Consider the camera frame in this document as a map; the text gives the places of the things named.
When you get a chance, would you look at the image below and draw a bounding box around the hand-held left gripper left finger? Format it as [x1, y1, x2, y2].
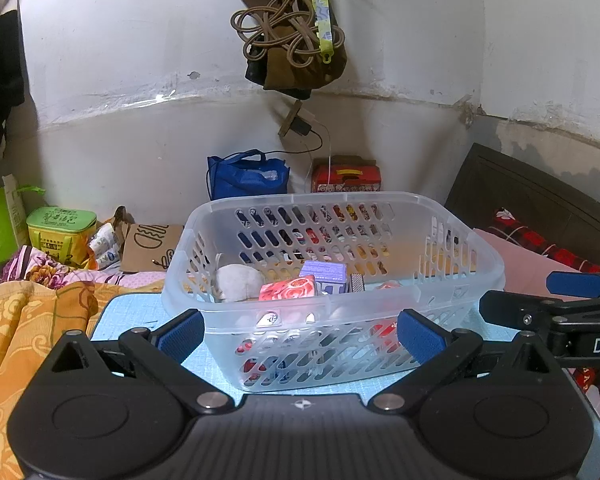
[50, 309, 236, 415]

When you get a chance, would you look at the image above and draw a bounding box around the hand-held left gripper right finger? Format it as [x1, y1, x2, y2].
[367, 309, 561, 415]

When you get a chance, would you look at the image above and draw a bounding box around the white plush toy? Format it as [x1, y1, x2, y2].
[215, 264, 267, 303]

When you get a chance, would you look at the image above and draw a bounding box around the red plaid pillow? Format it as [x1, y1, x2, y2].
[489, 207, 600, 276]

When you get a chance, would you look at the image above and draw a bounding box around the white blue snack packet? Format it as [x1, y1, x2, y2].
[87, 222, 122, 268]

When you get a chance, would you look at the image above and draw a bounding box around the yellow-green patterned strap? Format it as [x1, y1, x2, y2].
[309, 0, 338, 64]

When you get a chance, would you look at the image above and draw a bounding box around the brown coiled cord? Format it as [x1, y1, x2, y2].
[230, 0, 346, 68]

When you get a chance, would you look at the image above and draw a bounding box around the red carton box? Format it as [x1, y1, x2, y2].
[311, 156, 387, 194]

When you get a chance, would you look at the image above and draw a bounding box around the clear plastic basket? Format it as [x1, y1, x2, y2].
[161, 191, 506, 393]

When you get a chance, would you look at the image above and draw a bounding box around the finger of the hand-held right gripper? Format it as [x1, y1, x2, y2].
[479, 290, 600, 333]
[547, 270, 600, 298]

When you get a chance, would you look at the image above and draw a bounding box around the green paper bag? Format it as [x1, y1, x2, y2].
[0, 174, 46, 267]

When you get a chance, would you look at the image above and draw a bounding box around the green lidded yellow basket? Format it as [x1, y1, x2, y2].
[26, 206, 97, 263]

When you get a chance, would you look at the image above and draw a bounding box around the dark wooden headboard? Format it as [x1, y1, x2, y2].
[445, 142, 600, 273]

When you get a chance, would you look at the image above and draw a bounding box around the black garment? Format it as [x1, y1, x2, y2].
[0, 6, 27, 161]

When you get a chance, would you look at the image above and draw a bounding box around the purple floral blanket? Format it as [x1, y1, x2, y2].
[0, 246, 166, 291]

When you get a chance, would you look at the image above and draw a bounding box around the brown hanging bag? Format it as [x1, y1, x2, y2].
[245, 0, 348, 101]

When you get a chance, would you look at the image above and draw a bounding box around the pink blanket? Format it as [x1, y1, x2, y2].
[472, 228, 581, 297]

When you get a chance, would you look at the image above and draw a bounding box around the blue shopping bag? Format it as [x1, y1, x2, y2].
[207, 149, 290, 201]

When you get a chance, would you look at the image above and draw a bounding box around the orange patterned blanket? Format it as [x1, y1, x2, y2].
[0, 280, 166, 466]

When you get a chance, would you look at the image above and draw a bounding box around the purple box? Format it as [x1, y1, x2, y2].
[299, 260, 350, 297]

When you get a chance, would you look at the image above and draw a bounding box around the white red tissue pack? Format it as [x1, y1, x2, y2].
[258, 275, 317, 302]

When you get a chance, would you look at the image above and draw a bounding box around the printed brown paper bag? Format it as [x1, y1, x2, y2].
[120, 222, 186, 273]

